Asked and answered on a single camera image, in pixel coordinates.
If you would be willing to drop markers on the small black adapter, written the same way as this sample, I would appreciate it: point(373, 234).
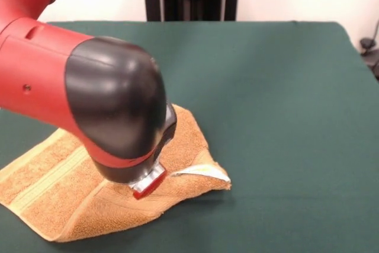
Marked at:
point(366, 44)

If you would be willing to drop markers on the dark green table cloth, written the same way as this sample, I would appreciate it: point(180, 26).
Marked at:
point(296, 116)

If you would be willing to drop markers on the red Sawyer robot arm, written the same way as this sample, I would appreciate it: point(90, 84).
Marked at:
point(103, 93)

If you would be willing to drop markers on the orange terry towel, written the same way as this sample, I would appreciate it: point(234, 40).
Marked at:
point(44, 190)

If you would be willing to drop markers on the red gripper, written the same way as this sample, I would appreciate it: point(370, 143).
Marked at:
point(149, 186)

